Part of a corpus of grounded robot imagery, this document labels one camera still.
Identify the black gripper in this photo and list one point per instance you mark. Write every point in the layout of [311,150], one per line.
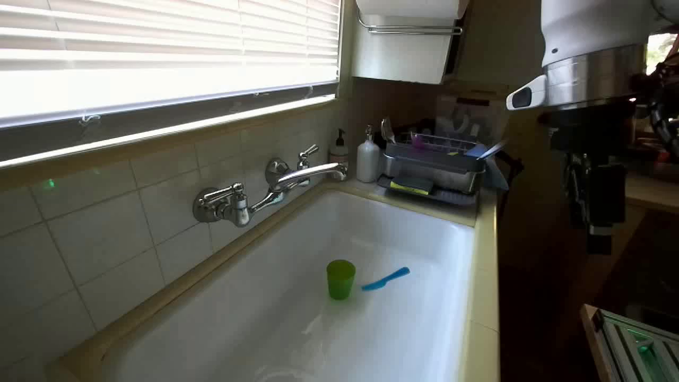
[596,134]

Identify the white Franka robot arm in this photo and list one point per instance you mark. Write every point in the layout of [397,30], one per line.
[587,35]

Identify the wooden side table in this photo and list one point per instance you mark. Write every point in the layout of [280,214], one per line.
[655,192]

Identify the blue sponge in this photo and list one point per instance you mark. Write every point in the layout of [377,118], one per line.
[497,173]

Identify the clear plastic package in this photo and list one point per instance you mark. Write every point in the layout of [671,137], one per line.
[470,118]

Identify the black drain tray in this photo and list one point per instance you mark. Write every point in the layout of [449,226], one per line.
[431,198]

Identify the gray dish rack tub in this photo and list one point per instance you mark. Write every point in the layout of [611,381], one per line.
[435,163]

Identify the yellow sponge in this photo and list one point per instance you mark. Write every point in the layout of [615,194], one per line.
[411,190]

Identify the dish brush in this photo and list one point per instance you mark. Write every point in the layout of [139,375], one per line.
[388,132]

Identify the blue plastic utensil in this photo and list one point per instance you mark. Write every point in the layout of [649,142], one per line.
[384,279]

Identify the white soap bottle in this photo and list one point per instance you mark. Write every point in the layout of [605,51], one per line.
[367,161]

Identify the green plastic cup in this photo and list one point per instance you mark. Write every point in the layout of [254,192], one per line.
[341,280]

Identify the white sink basin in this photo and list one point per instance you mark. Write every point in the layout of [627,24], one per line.
[284,318]

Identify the white wall cabinet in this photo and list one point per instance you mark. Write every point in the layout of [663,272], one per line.
[404,59]

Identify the chrome wall faucet body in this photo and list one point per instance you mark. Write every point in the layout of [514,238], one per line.
[284,186]

